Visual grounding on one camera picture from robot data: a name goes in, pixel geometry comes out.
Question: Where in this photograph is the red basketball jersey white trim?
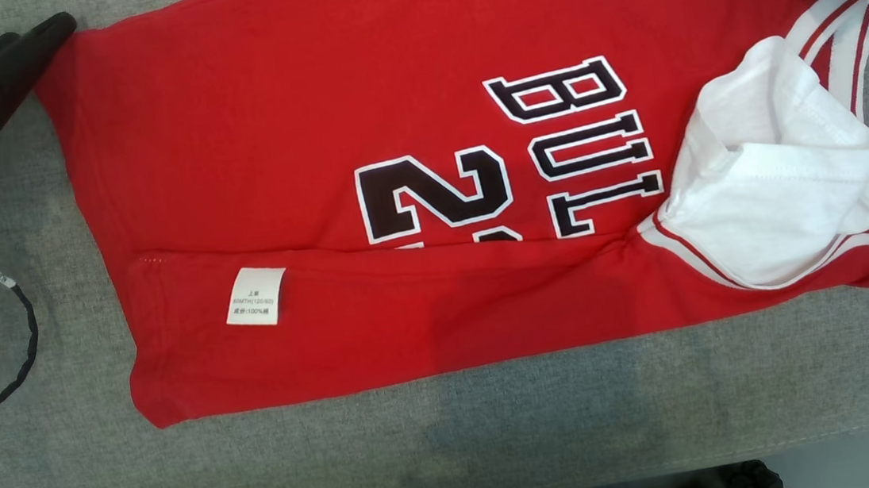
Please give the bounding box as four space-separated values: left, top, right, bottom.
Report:
27 0 869 438

